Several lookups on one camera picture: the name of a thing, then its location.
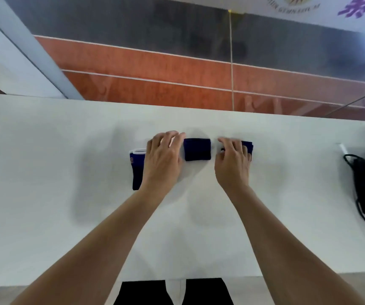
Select blue sock with white trim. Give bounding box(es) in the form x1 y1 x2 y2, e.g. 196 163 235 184
129 148 148 191

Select dark blue sock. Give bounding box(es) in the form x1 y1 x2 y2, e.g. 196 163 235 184
183 138 212 162
220 140 254 162

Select person's left hand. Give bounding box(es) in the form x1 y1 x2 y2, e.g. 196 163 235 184
142 131 187 191

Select folded dark blue sock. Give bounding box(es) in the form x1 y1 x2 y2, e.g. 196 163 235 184
183 138 212 162

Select thin yellow cord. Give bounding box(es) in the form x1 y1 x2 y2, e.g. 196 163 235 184
228 9 236 111

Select person's right forearm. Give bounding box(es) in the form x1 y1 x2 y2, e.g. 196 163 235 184
225 185 365 305

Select person's right hand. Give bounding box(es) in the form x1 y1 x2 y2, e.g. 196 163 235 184
214 137 252 195

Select person's left forearm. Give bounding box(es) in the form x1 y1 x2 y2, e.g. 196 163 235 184
11 184 165 305

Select white banner with purple print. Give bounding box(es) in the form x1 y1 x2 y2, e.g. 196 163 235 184
230 0 365 35

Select person's black trousers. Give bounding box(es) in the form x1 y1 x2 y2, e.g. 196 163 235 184
114 277 234 305

